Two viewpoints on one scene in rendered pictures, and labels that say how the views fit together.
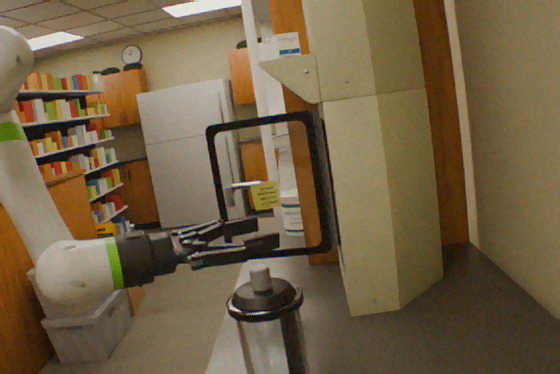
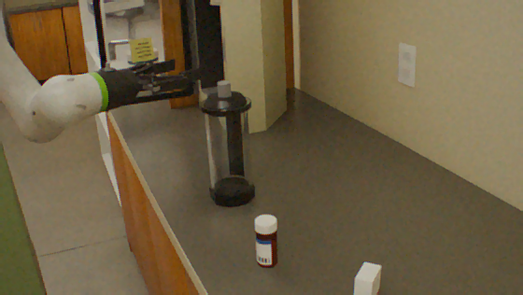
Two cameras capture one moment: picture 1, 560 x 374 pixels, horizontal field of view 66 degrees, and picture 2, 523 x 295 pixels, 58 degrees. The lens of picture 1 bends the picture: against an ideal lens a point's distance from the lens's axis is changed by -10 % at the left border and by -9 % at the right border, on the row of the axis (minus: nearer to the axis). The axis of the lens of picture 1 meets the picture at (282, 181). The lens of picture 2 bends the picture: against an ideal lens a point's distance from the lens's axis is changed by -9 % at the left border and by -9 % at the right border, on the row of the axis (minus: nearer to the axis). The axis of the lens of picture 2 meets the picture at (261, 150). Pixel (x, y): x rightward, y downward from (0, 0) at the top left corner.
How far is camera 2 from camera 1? 0.57 m
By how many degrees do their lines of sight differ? 29
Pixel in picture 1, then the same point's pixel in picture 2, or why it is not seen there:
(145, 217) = not seen: outside the picture
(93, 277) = (91, 101)
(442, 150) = not seen: hidden behind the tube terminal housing
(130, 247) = (111, 78)
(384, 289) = (256, 115)
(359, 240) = (240, 77)
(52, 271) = (63, 97)
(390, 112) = not seen: outside the picture
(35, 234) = (11, 76)
